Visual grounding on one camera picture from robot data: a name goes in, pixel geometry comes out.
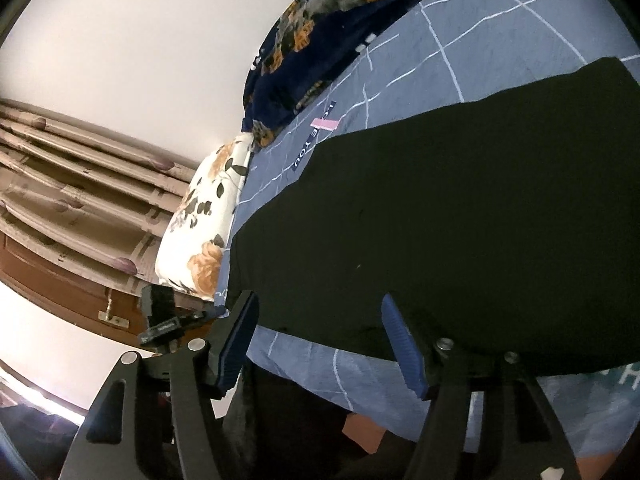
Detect dark cloth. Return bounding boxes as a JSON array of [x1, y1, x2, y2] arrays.
[[222, 360, 351, 480]]

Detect metal door latch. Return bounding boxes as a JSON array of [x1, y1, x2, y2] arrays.
[[98, 297, 126, 326]]

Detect beige patterned curtain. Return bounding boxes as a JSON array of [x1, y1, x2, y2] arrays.
[[0, 97, 201, 291]]

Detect brown wooden door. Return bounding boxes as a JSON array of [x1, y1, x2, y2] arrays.
[[0, 232, 216, 346]]

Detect blue checked bedsheet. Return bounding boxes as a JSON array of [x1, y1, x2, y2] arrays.
[[215, 0, 640, 461]]

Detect navy dog-print blanket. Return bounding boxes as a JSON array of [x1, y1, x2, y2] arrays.
[[241, 0, 481, 148]]

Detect white floral pillow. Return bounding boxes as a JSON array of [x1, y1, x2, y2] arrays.
[[155, 132, 255, 303]]

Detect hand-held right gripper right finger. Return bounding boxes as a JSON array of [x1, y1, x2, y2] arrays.
[[381, 294, 583, 480]]

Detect black pants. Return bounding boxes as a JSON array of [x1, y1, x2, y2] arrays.
[[225, 56, 640, 376]]

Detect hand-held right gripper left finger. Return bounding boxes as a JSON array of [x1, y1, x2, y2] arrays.
[[60, 289, 261, 480]]

